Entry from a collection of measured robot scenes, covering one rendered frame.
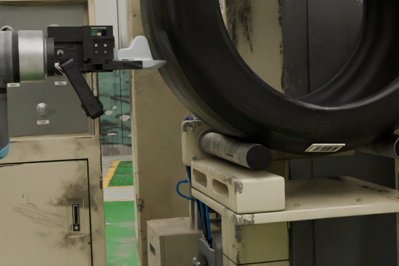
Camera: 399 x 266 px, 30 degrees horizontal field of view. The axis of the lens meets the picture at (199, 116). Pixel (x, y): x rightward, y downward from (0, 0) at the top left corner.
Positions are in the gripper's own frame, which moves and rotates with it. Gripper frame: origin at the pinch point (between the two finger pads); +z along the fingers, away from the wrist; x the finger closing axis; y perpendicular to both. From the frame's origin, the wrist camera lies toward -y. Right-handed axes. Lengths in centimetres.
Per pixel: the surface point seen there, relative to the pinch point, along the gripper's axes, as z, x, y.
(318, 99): 37.1, 16.0, -7.5
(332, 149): 28.8, -10.3, -15.5
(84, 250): -10, 60, -46
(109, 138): 88, 907, -83
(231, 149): 12.7, -1.4, -15.7
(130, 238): 40, 351, -107
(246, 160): 12.8, -10.7, -16.7
